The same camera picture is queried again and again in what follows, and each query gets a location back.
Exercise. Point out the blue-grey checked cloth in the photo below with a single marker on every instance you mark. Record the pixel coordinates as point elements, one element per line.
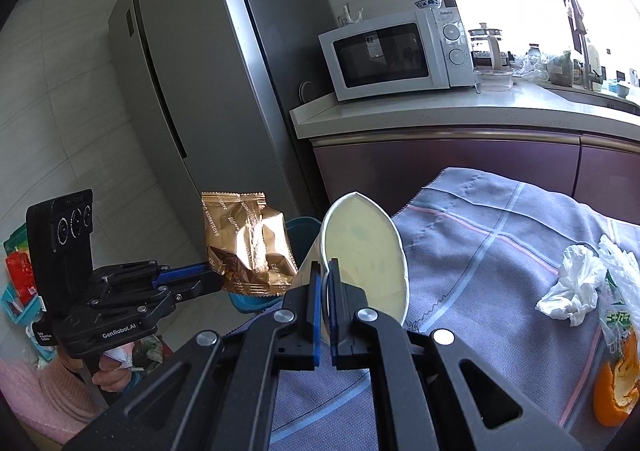
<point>475,256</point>

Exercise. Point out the teal storage rack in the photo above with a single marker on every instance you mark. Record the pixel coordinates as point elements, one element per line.
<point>30,331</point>

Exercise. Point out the purple kitchen cabinet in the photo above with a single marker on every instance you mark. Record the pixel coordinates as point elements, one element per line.
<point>450,166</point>

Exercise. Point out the white tissue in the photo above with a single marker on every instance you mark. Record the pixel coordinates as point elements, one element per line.
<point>570,281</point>

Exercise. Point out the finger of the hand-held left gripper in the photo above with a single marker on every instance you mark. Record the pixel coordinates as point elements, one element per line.
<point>185,274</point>
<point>200,290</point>

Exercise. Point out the gold foil snack wrapper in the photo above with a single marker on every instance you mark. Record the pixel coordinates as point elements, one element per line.
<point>250,246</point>

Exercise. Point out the person's left hand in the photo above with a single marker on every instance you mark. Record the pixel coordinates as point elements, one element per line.
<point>114,377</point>

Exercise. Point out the metal kitchen faucet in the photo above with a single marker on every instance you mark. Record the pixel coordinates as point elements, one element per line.
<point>582,41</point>

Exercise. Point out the blue and white bowl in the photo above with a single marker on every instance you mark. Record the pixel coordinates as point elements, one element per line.
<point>428,2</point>

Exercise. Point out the white bottle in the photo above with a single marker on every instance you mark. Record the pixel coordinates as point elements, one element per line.
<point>593,58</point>

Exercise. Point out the clear green-printed plastic wrapper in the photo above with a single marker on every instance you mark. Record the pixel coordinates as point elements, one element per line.
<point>617,311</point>

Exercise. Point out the teal plastic bin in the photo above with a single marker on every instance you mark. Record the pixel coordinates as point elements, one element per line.
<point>300,231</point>

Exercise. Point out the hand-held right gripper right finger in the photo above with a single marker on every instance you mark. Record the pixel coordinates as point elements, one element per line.
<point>334,316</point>

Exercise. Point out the orange peel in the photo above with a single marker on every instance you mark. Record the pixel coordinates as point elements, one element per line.
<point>607,401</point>

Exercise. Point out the red plastic bag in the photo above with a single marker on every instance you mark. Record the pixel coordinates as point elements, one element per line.
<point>20,278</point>

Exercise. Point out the round plate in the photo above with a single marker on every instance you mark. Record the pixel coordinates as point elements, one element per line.
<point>306,92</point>

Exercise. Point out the dark food jar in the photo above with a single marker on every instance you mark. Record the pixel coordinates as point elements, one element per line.
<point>561,71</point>

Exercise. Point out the light stone kitchen counter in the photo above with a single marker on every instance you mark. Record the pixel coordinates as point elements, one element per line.
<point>425,111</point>

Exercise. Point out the white paper cup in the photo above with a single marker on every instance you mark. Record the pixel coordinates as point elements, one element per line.
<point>365,251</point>

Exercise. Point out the clear glass container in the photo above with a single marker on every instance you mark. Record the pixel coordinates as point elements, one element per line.
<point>492,80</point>

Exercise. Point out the person's left forearm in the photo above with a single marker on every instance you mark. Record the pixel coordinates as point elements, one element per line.
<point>70,393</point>

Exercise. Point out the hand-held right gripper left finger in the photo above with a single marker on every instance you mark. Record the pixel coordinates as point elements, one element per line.
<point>315,321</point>

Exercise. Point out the grey refrigerator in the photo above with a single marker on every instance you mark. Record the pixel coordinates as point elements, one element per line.
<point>200,56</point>

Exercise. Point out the white microwave oven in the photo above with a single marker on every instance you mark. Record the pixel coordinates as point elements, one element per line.
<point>380,56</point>

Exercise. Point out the glass kettle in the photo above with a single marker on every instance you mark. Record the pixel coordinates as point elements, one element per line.
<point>487,48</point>

